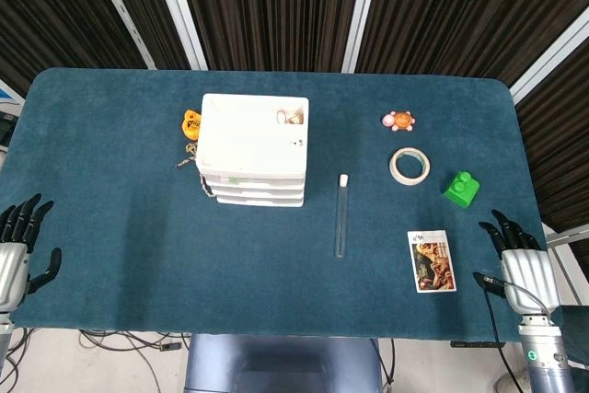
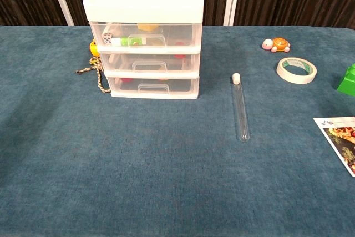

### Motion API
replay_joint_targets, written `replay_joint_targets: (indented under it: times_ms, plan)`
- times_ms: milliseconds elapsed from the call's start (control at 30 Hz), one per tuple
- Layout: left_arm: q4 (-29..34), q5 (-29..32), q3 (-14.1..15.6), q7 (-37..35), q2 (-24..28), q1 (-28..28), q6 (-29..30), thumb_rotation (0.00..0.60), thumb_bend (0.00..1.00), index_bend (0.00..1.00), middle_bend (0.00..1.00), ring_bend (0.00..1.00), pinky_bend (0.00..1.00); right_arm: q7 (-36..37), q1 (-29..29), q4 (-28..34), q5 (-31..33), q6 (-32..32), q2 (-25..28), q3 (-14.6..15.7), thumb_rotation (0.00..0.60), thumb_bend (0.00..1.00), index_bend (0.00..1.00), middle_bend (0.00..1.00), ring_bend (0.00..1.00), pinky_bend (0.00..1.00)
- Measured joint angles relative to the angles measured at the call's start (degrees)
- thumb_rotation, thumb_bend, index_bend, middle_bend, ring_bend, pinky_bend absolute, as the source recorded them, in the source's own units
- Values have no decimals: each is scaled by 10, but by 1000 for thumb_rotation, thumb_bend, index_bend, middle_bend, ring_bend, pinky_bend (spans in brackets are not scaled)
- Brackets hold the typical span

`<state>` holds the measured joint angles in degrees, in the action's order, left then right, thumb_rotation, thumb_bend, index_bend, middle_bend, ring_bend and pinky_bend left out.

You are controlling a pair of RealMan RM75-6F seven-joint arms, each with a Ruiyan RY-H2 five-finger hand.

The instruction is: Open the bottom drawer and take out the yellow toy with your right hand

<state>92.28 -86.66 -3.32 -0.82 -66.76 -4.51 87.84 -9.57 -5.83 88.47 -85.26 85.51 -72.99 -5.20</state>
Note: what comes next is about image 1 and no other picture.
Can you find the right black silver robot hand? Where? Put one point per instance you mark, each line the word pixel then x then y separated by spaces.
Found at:
pixel 527 273

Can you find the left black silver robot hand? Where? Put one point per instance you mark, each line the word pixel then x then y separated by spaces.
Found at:
pixel 11 269

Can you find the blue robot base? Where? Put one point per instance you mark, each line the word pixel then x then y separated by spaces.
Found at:
pixel 276 365

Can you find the white drawer storage box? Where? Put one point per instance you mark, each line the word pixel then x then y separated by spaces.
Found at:
pixel 248 144

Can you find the dark teal chair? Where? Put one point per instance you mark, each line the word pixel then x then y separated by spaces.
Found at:
pixel 575 333

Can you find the black bar under table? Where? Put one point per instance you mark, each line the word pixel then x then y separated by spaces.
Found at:
pixel 474 344

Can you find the picture card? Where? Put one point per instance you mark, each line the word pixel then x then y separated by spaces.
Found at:
pixel 432 264

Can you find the green building block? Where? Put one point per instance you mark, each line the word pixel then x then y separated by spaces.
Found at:
pixel 460 193

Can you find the teal table cloth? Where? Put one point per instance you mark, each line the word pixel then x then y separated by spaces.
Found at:
pixel 115 227

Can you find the white tape roll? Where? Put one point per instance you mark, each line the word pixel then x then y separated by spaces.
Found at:
pixel 394 167

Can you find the blue white sign board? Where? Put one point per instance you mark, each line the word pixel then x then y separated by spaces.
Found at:
pixel 9 96

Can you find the black power strip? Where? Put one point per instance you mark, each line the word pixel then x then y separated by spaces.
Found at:
pixel 171 346

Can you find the clear test tube white cap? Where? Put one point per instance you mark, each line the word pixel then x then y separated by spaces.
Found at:
pixel 341 218

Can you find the pink orange turtle toy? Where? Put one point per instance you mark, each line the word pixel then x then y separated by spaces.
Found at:
pixel 401 120

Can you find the orange yellow toy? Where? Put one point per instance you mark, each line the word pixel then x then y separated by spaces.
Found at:
pixel 191 123

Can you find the small gold bell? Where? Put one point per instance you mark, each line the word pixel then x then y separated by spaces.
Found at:
pixel 294 119

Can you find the white metal frame stand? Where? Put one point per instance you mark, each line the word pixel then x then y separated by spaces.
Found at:
pixel 568 234

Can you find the white partition post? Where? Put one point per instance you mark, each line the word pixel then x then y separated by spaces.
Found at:
pixel 361 11
pixel 179 11
pixel 122 11
pixel 547 61

